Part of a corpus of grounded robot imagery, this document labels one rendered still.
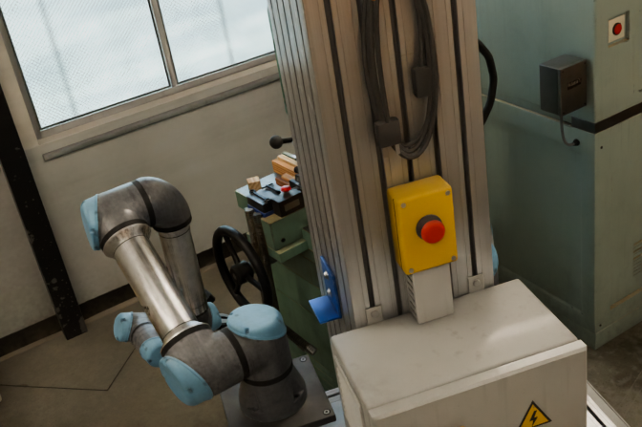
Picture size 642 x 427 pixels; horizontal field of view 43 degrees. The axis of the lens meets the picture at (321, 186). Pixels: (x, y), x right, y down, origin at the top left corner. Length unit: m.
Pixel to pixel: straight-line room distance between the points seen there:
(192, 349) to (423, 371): 0.60
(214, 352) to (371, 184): 0.61
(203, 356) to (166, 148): 2.07
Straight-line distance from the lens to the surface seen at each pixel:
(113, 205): 1.85
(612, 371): 3.12
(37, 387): 3.58
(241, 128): 3.77
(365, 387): 1.22
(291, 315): 2.61
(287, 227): 2.26
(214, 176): 3.79
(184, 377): 1.67
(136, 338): 2.13
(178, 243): 1.97
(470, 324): 1.31
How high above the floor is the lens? 2.04
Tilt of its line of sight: 27 degrees down
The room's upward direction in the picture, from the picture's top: 10 degrees counter-clockwise
